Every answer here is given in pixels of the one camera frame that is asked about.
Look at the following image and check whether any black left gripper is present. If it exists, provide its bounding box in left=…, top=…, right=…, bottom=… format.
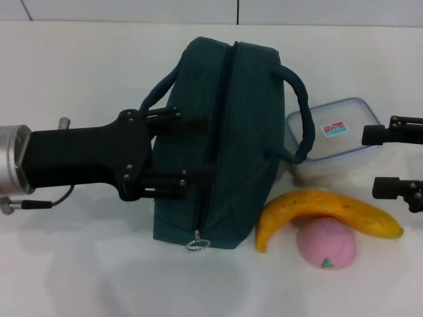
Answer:
left=20, top=106, right=217, bottom=202

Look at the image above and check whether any clear blue-lidded food container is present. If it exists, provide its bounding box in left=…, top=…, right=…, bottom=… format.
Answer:
left=286, top=96, right=381, bottom=186

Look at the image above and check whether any dark teal fabric bag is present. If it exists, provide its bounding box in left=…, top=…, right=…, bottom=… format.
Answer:
left=138, top=40, right=317, bottom=252

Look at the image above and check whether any yellow banana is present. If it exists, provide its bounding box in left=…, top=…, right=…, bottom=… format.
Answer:
left=256, top=190, right=404, bottom=254

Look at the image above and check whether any pink peach toy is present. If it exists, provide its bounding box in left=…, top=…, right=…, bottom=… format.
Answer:
left=296, top=217, right=360, bottom=271

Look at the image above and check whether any metal zipper pull ring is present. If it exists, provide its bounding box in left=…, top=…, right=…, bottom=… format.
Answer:
left=185, top=230, right=211, bottom=252

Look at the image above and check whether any left arm cable with plug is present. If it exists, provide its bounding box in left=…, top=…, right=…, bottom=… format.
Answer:
left=0, top=184, right=75, bottom=216

